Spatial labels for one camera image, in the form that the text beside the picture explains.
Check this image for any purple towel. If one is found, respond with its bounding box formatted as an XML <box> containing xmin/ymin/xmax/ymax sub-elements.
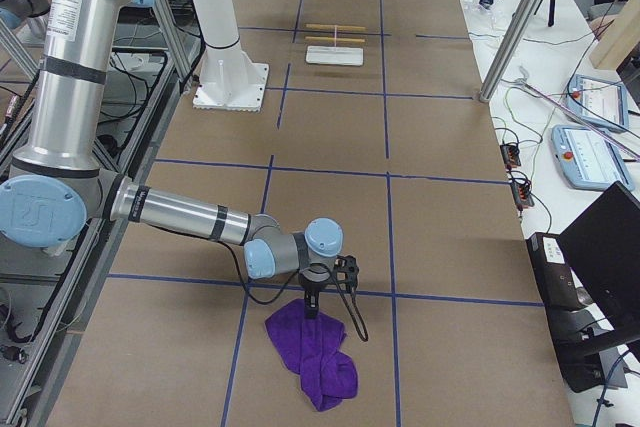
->
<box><xmin>265</xmin><ymin>299</ymin><xmax>359</xmax><ymax>412</ymax></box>

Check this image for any wooden board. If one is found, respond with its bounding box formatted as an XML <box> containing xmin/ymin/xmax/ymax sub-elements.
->
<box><xmin>590</xmin><ymin>0</ymin><xmax>640</xmax><ymax>70</ymax></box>

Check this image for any aluminium frame post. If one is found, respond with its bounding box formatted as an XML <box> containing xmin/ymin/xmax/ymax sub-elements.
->
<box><xmin>479</xmin><ymin>0</ymin><xmax>542</xmax><ymax>103</ymax></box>

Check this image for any teach pendant far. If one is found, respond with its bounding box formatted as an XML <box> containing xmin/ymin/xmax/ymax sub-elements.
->
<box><xmin>566</xmin><ymin>74</ymin><xmax>629</xmax><ymax>133</ymax></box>

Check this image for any teach pendant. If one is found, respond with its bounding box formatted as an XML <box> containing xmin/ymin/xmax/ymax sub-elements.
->
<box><xmin>566</xmin><ymin>74</ymin><xmax>629</xmax><ymax>133</ymax></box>
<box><xmin>551</xmin><ymin>125</ymin><xmax>635</xmax><ymax>191</ymax></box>

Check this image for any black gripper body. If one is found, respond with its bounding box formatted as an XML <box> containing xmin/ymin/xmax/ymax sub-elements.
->
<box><xmin>298</xmin><ymin>266</ymin><xmax>331</xmax><ymax>319</ymax></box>

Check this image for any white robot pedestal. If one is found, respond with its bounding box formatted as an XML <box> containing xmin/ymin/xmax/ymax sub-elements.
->
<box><xmin>192</xmin><ymin>0</ymin><xmax>269</xmax><ymax>112</ymax></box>

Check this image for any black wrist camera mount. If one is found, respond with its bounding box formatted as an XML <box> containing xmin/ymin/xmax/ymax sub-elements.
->
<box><xmin>333</xmin><ymin>255</ymin><xmax>359</xmax><ymax>295</ymax></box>

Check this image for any white rack base tray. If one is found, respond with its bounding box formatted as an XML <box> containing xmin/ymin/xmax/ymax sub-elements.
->
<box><xmin>305</xmin><ymin>45</ymin><xmax>364</xmax><ymax>67</ymax></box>

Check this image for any orange circuit board near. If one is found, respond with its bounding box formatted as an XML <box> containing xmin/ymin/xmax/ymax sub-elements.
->
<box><xmin>510</xmin><ymin>178</ymin><xmax>535</xmax><ymax>211</ymax></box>

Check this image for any orange circuit board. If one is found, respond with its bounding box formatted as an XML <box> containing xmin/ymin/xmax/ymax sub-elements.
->
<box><xmin>500</xmin><ymin>143</ymin><xmax>521</xmax><ymax>170</ymax></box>
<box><xmin>510</xmin><ymin>178</ymin><xmax>535</xmax><ymax>211</ymax></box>

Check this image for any wooden rack rod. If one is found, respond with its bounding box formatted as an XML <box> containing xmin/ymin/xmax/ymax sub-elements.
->
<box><xmin>305</xmin><ymin>23</ymin><xmax>367</xmax><ymax>33</ymax></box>
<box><xmin>304</xmin><ymin>36</ymin><xmax>366</xmax><ymax>45</ymax></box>

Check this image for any black monitor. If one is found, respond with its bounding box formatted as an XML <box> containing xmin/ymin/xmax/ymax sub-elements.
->
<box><xmin>558</xmin><ymin>182</ymin><xmax>639</xmax><ymax>328</ymax></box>

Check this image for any orange circuit board far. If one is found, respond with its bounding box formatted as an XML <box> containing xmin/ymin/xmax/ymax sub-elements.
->
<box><xmin>500</xmin><ymin>143</ymin><xmax>521</xmax><ymax>170</ymax></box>

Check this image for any black computer box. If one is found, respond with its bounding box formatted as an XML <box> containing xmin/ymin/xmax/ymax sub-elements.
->
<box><xmin>526</xmin><ymin>232</ymin><xmax>628</xmax><ymax>393</ymax></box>

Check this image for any wooden rack rod front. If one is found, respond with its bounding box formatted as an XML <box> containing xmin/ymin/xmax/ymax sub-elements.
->
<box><xmin>304</xmin><ymin>36</ymin><xmax>366</xmax><ymax>45</ymax></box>

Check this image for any wooden rack rod back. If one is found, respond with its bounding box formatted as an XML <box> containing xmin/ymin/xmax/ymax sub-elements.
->
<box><xmin>305</xmin><ymin>23</ymin><xmax>367</xmax><ymax>33</ymax></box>

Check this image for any black tripod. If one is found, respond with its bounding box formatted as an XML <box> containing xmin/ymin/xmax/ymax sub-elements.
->
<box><xmin>547</xmin><ymin>0</ymin><xmax>556</xmax><ymax>27</ymax></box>

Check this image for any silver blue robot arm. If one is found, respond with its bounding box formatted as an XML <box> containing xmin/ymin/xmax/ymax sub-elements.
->
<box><xmin>1</xmin><ymin>0</ymin><xmax>345</xmax><ymax>319</ymax></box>

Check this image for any teach pendant near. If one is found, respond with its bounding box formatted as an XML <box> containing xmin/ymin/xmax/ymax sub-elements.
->
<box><xmin>551</xmin><ymin>125</ymin><xmax>635</xmax><ymax>191</ymax></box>

